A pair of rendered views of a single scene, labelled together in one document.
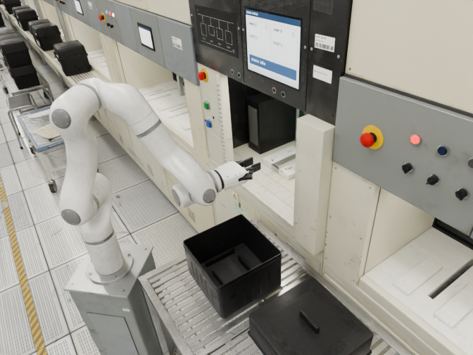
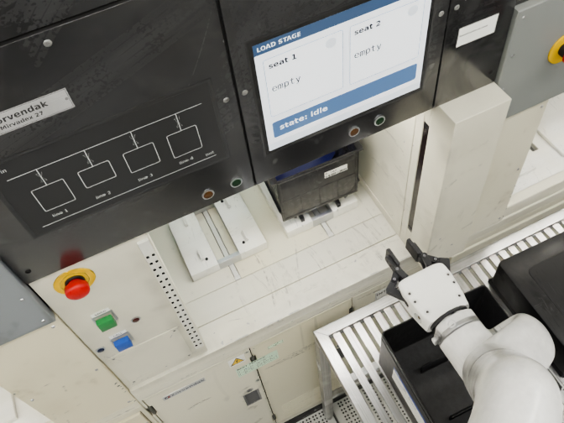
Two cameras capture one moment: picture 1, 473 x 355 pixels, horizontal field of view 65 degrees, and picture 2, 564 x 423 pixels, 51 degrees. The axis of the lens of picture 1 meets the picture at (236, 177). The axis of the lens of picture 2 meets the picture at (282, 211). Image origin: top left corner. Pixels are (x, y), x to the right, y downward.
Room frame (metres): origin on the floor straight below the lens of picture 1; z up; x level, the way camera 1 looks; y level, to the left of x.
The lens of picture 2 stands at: (1.23, 0.53, 2.18)
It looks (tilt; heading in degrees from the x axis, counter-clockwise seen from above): 55 degrees down; 283
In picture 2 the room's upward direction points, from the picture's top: 9 degrees counter-clockwise
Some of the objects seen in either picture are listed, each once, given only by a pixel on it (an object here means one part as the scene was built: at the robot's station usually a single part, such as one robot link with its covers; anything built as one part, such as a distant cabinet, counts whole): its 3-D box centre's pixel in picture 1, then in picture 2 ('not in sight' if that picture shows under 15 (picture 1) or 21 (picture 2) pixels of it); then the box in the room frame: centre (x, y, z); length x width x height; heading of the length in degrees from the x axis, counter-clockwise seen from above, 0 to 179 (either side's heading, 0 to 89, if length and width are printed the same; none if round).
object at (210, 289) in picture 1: (232, 262); (462, 373); (0.99, 0.04, 0.85); 0.28 x 0.28 x 0.17; 30
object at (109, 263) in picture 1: (105, 251); not in sight; (1.10, 0.56, 0.85); 0.19 x 0.19 x 0.18
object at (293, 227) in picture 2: not in sight; (305, 190); (1.38, -0.43, 0.89); 0.22 x 0.21 x 0.04; 122
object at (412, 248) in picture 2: (255, 170); (422, 253); (1.11, -0.07, 1.19); 0.07 x 0.03 x 0.03; 122
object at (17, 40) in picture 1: (15, 52); not in sight; (4.45, 2.44, 0.85); 0.30 x 0.28 x 0.26; 31
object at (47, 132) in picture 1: (51, 129); not in sight; (3.11, 1.66, 0.47); 0.31 x 0.23 x 0.02; 53
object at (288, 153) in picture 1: (290, 160); (215, 231); (1.61, -0.28, 0.89); 0.22 x 0.21 x 0.04; 122
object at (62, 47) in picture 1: (71, 57); not in sight; (3.73, 1.53, 0.93); 0.30 x 0.28 x 0.26; 29
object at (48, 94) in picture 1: (31, 94); not in sight; (4.72, 2.60, 0.24); 0.94 x 0.53 x 0.48; 31
